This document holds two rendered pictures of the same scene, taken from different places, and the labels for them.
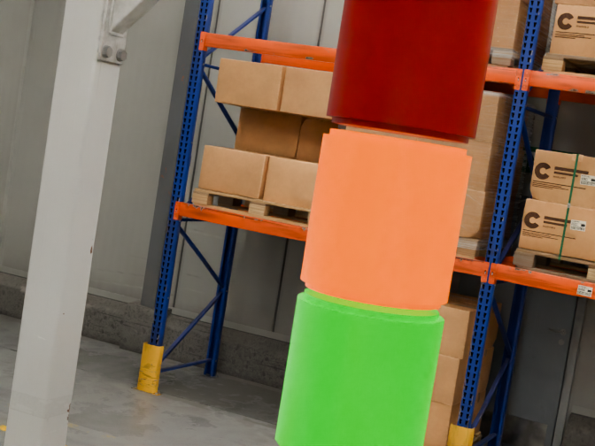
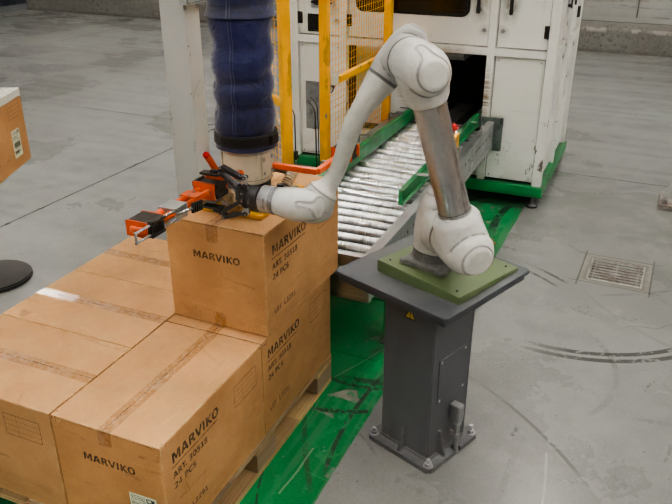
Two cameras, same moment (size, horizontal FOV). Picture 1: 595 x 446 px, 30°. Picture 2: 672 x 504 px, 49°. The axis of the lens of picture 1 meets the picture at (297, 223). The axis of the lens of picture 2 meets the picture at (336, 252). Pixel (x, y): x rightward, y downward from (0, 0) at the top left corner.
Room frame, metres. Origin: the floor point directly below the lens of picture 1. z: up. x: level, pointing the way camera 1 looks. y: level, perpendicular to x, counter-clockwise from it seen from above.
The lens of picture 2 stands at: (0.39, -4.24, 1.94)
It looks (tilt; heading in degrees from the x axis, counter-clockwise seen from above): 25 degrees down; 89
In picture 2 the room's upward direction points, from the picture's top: straight up
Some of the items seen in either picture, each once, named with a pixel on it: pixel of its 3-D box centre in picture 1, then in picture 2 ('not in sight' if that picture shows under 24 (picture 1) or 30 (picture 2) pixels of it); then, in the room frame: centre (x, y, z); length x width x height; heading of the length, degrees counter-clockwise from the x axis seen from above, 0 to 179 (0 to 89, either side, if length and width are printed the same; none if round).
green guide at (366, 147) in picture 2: not in sight; (366, 142); (0.62, 0.16, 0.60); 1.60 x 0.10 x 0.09; 66
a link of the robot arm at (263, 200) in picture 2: not in sight; (268, 199); (0.20, -2.02, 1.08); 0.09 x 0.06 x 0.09; 66
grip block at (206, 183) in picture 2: not in sight; (210, 187); (-0.01, -1.90, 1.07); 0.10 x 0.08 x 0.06; 156
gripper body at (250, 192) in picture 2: not in sight; (248, 196); (0.13, -1.99, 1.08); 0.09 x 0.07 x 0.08; 156
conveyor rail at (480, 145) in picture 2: not in sight; (442, 189); (1.02, -0.41, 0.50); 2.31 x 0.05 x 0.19; 66
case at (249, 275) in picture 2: not in sight; (258, 244); (0.12, -1.64, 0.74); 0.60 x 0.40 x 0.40; 65
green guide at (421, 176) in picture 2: not in sight; (451, 152); (1.11, -0.06, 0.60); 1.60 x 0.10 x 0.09; 66
